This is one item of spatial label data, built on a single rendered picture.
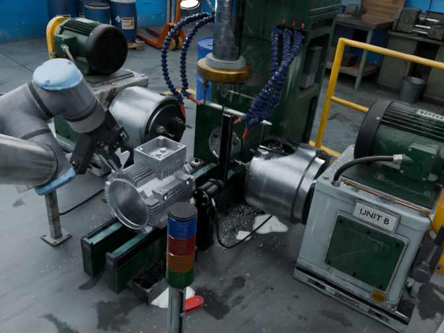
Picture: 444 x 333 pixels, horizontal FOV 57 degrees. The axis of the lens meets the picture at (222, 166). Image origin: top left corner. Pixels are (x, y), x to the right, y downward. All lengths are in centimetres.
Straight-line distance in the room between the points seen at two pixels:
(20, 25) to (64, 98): 616
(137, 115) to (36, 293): 66
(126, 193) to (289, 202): 49
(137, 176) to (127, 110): 44
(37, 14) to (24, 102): 624
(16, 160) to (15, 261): 69
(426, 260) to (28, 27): 664
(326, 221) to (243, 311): 34
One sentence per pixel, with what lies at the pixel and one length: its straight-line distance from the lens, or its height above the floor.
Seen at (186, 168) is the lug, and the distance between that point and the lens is 122.
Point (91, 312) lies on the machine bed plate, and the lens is 120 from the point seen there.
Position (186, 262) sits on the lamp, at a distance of 88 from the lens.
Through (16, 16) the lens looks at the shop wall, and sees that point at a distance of 706.
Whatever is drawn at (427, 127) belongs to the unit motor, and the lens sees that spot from 109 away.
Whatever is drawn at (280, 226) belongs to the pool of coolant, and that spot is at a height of 80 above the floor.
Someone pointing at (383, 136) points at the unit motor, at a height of 130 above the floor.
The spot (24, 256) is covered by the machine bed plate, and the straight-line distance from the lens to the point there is 140.
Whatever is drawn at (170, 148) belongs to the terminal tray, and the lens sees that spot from 126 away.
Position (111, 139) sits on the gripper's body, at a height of 122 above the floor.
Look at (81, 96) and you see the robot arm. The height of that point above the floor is 136.
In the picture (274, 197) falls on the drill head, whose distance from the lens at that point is 122.
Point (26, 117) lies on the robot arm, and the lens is 96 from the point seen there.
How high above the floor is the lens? 171
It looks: 30 degrees down
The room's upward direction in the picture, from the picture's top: 6 degrees clockwise
